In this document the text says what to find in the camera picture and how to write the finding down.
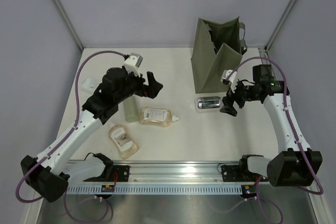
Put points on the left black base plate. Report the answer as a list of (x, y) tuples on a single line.
[(115, 173)]

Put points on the silver metallic bottle white cap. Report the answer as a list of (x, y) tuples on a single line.
[(208, 104)]

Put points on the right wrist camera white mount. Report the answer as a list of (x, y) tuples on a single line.
[(230, 77)]

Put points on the aluminium frame post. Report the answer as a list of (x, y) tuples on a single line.
[(65, 18), (285, 15)]

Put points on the white slotted cable duct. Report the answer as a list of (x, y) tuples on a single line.
[(129, 189)]

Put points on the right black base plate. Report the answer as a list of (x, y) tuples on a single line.
[(233, 173)]

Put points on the white flat bottle black cap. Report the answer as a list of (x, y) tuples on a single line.
[(89, 85)]

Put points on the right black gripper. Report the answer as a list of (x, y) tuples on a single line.
[(228, 100)]

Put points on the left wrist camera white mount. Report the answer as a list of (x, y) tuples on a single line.
[(132, 64)]

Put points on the aluminium front rail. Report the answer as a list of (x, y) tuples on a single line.
[(165, 173)]

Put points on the amber soap bottle white cap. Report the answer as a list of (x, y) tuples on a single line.
[(157, 117)]

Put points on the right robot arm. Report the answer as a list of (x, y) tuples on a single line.
[(296, 164)]

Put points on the right aluminium frame post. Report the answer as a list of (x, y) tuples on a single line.
[(285, 15)]

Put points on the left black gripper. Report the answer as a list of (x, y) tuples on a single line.
[(150, 91)]

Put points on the pale green cylindrical bottle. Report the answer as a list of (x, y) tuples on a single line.
[(131, 112)]

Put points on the left aluminium frame post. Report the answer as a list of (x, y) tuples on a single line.
[(65, 18)]

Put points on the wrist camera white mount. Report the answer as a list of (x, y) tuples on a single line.
[(132, 64), (230, 77)]

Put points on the olive green canvas bag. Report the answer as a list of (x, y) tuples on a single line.
[(217, 47)]

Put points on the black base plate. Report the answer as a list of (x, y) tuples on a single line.
[(233, 173), (115, 173)]

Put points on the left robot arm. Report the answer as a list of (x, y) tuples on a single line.
[(46, 172)]

